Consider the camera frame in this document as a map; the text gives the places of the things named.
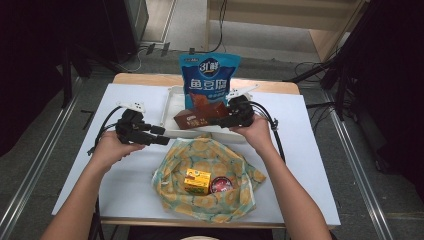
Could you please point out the black metal stand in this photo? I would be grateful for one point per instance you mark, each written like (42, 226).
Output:
(67, 80)

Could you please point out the person's dark clothing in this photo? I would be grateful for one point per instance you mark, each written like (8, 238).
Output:
(160, 234)

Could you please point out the blue snack pouch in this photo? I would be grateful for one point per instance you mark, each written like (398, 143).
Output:
(208, 76)

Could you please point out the black tripod stand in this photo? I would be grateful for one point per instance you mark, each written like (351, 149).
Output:
(340, 90)

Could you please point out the yellow drink carton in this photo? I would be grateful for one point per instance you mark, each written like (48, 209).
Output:
(197, 181)

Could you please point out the black plug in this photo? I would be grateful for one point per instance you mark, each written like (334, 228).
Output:
(191, 50)

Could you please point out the white plastic tray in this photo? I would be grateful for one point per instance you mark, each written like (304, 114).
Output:
(173, 110)

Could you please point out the yellow patterned cloth bag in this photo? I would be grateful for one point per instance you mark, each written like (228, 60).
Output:
(200, 156)

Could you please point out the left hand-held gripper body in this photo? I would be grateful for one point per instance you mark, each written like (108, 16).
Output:
(131, 130)

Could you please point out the person's right hand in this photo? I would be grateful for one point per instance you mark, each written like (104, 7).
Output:
(258, 136)

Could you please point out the person's left hand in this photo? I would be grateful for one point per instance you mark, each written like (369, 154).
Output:
(108, 150)

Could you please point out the black cabinet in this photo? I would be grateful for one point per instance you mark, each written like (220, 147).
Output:
(120, 26)

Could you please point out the wooden shelf unit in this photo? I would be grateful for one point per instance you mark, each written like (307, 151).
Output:
(320, 36)

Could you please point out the brown box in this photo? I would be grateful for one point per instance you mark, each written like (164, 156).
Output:
(196, 118)

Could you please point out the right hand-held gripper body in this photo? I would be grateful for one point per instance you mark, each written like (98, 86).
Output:
(243, 113)

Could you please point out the white table mat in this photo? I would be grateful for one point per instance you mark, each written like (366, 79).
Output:
(133, 186)

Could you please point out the dark power adapter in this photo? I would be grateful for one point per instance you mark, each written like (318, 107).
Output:
(165, 49)
(150, 48)

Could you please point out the metal floor rail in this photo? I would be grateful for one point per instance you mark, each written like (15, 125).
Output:
(360, 173)
(43, 150)

